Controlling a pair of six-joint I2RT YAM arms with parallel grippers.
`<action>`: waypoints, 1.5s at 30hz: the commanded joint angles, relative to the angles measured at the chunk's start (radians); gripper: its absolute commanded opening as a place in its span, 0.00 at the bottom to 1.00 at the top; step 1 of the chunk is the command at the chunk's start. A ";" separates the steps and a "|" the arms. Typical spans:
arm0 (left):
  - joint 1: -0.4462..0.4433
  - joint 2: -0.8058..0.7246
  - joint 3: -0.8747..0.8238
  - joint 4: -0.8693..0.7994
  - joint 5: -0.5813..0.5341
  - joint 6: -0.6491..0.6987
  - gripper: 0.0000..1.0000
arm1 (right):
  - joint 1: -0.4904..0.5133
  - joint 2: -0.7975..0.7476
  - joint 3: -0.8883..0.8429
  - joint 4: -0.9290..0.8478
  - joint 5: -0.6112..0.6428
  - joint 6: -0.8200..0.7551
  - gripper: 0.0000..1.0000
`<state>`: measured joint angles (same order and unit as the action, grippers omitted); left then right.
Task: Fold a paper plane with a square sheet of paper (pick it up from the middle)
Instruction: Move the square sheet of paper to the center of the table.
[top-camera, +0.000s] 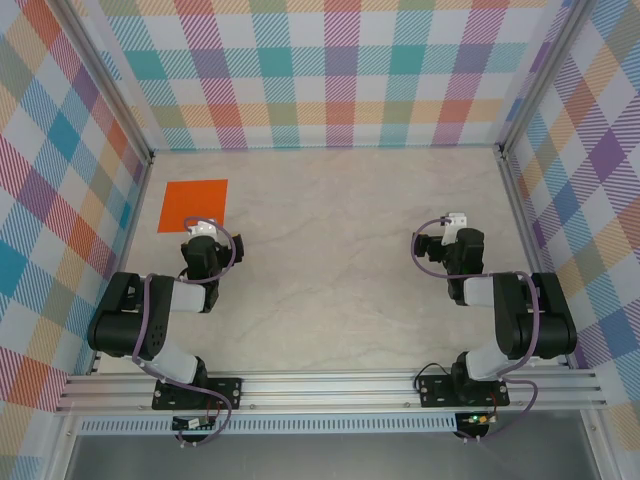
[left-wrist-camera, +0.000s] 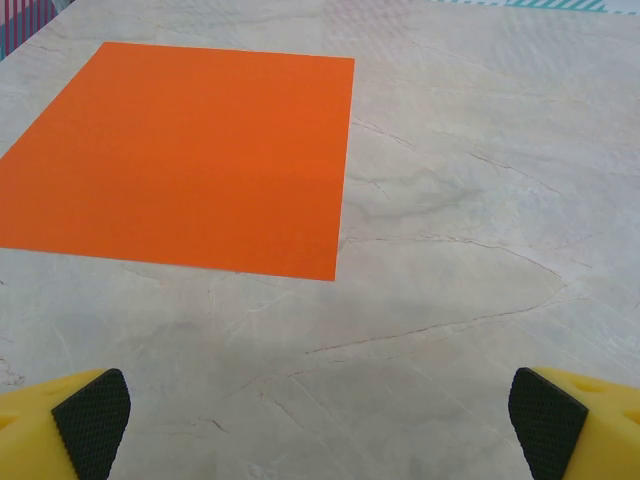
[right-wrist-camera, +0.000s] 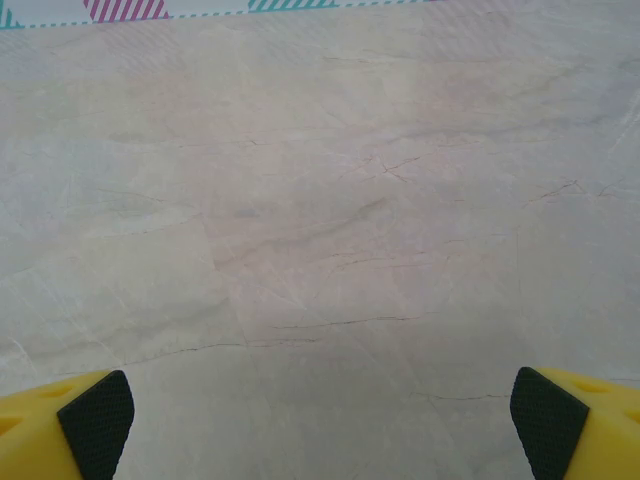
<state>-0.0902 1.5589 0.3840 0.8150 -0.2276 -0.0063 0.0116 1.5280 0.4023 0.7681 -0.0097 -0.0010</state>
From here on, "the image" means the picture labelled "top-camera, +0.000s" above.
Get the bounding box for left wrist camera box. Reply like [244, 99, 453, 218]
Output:
[184, 217, 220, 240]

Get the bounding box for grey metal sheet panel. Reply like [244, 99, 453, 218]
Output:
[64, 432, 601, 480]

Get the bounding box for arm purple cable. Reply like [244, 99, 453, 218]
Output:
[411, 218, 545, 444]
[130, 216, 239, 448]

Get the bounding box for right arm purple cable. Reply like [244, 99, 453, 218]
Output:
[411, 218, 545, 444]

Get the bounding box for aluminium table side rail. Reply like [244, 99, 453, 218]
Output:
[87, 152, 155, 376]
[497, 144, 574, 371]

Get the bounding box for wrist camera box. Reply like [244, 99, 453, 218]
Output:
[442, 213, 471, 246]
[184, 217, 220, 240]

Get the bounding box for aluminium frame post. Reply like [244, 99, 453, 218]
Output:
[49, 0, 154, 166]
[497, 0, 596, 159]

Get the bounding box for slotted grey cable duct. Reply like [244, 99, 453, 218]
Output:
[79, 413, 459, 435]

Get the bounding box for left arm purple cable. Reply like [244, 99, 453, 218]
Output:
[130, 216, 239, 448]

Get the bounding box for aluminium mounting rail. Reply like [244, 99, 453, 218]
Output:
[54, 368, 609, 414]

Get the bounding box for black circuit board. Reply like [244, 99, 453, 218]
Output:
[172, 415, 216, 431]

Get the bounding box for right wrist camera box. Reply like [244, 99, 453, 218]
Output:
[442, 213, 471, 246]

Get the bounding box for orange paper sheet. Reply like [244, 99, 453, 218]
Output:
[157, 179, 229, 234]

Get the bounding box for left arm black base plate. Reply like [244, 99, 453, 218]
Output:
[152, 377, 244, 411]

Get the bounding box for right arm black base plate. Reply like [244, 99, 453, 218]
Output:
[418, 375, 511, 409]

